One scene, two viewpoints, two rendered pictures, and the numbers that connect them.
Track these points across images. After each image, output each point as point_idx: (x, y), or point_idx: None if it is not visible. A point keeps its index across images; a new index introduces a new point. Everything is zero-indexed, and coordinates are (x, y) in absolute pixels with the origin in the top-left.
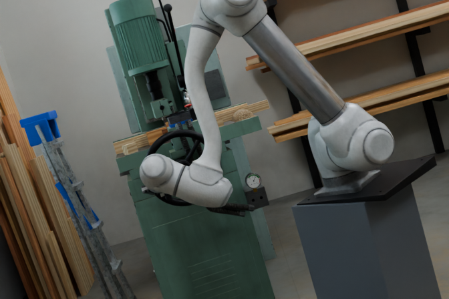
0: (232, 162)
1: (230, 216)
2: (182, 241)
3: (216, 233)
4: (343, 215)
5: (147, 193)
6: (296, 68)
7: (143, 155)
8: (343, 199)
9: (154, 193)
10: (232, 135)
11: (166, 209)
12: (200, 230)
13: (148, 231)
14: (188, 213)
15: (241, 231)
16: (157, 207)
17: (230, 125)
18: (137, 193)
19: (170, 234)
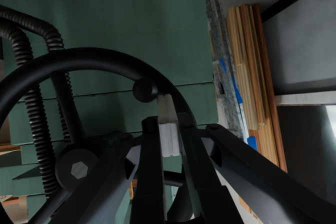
0: (13, 119)
1: (38, 16)
2: None
3: None
4: None
5: (289, 183)
6: None
7: (181, 166)
8: None
9: (208, 131)
10: (3, 172)
11: (158, 57)
12: (101, 3)
13: (197, 24)
14: (118, 40)
15: None
16: (173, 64)
17: (3, 194)
18: (205, 96)
19: (160, 9)
